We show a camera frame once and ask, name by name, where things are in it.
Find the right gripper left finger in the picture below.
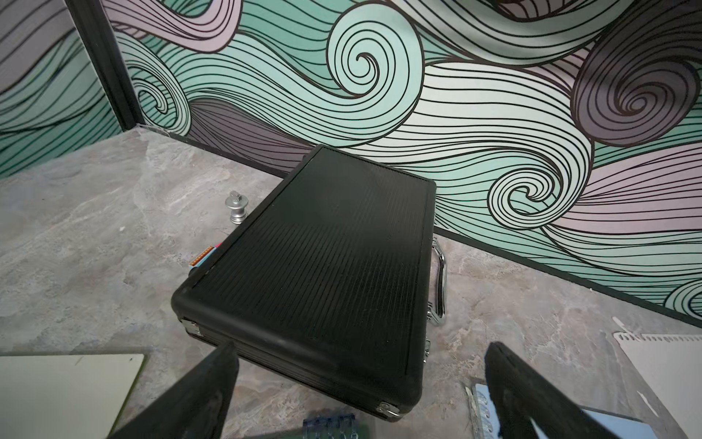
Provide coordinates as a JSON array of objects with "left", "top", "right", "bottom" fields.
[{"left": 111, "top": 342, "right": 239, "bottom": 438}]

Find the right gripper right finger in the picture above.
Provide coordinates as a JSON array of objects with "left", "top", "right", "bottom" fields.
[{"left": 484, "top": 342, "right": 616, "bottom": 438}]

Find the dark green spiral notebook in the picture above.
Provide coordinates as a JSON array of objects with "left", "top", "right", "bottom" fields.
[{"left": 274, "top": 413, "right": 362, "bottom": 439}]

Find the torn lined paper page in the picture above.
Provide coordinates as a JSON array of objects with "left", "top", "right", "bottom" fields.
[{"left": 614, "top": 332, "right": 701, "bottom": 438}]

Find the beige spiral notebook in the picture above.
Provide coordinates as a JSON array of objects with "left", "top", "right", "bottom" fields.
[{"left": 1, "top": 353, "right": 144, "bottom": 438}]

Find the black hard case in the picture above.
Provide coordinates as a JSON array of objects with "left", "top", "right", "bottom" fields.
[{"left": 171, "top": 146, "right": 436, "bottom": 422}]

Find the small silver metal knob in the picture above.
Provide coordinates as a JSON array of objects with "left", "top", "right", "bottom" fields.
[{"left": 225, "top": 191, "right": 249, "bottom": 225}]

